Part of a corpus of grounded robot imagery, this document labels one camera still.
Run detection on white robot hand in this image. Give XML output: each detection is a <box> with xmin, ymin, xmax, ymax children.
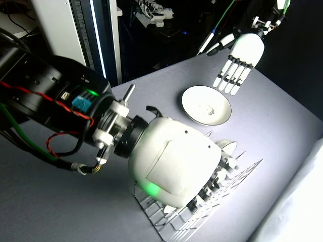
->
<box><xmin>206</xmin><ymin>32</ymin><xmax>265</xmax><ymax>96</ymax></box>
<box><xmin>127</xmin><ymin>105</ymin><xmax>240</xmax><ymax>214</ymax></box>

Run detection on spare white robot hand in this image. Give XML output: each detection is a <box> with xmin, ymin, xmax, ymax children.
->
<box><xmin>135</xmin><ymin>0</ymin><xmax>175</xmax><ymax>27</ymax></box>

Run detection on grey table cloth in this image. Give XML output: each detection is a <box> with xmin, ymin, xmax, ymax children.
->
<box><xmin>0</xmin><ymin>54</ymin><xmax>323</xmax><ymax>242</ymax></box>

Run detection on white robot body column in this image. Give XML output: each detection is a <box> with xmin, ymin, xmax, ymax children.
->
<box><xmin>30</xmin><ymin>0</ymin><xmax>124</xmax><ymax>86</ymax></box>

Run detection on white desk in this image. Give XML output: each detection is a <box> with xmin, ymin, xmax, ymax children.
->
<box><xmin>0</xmin><ymin>10</ymin><xmax>41</xmax><ymax>41</ymax></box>

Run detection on green and white cable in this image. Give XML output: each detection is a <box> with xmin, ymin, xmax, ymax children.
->
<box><xmin>196</xmin><ymin>0</ymin><xmax>237</xmax><ymax>55</ymax></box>

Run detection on wire dish rack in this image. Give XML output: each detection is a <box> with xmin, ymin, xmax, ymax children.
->
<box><xmin>132</xmin><ymin>131</ymin><xmax>264</xmax><ymax>241</ymax></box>

